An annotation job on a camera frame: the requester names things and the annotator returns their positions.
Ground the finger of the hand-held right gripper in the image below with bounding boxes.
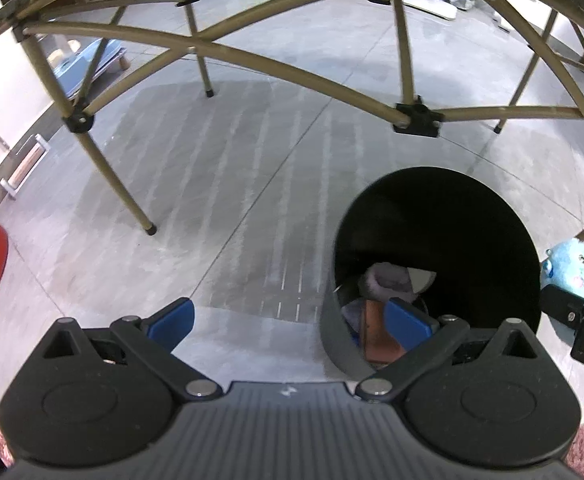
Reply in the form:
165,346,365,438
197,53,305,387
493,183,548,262
541,285,584,332

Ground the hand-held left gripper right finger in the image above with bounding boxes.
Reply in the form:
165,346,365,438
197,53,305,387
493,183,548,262
356,297,538,402

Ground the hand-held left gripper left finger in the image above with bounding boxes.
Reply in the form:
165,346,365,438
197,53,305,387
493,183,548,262
42,297,223,402

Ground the pink striped sponge block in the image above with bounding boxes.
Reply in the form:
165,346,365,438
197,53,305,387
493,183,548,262
362,299,407,363

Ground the white paper cone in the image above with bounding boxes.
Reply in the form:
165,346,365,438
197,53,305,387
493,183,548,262
408,268,437,295

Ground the light blue plush toy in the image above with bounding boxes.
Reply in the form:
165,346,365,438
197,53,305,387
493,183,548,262
539,239,584,295

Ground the purple fuzzy slipper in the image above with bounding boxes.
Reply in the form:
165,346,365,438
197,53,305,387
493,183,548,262
359,261,417,306

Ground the lavender drawstring pouch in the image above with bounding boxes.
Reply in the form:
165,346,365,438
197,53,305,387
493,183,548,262
340,299,367,346

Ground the black trash bin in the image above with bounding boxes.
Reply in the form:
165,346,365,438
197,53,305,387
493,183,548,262
320,166,543,380

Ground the tan folding camping table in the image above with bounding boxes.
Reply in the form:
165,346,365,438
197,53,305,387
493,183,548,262
0,0,584,241

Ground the light blue pet feeder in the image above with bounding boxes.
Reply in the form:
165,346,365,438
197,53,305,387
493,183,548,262
46,39,132,100

